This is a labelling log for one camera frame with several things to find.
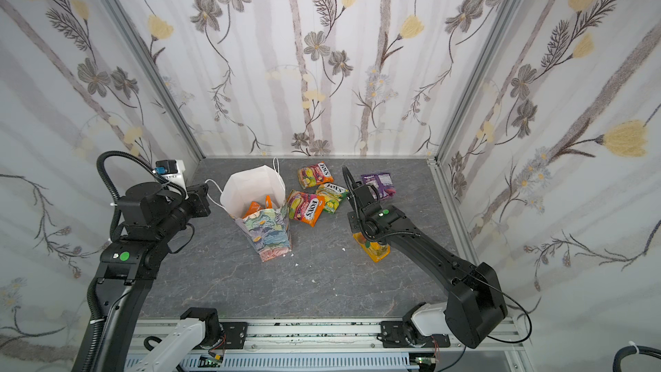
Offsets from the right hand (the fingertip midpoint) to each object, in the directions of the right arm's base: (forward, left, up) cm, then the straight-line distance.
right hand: (363, 213), depth 83 cm
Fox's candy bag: (+5, +33, -4) cm, 33 cm away
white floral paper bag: (+7, +38, -5) cm, 39 cm away
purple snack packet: (+23, -11, -14) cm, 29 cm away
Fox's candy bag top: (+27, +19, -16) cm, 36 cm away
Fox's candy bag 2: (+9, +21, -13) cm, 26 cm away
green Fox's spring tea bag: (+16, +11, -15) cm, 24 cm away
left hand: (-4, +42, +19) cm, 46 cm away
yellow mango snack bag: (-10, -4, -7) cm, 13 cm away
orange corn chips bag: (+5, +40, -8) cm, 41 cm away
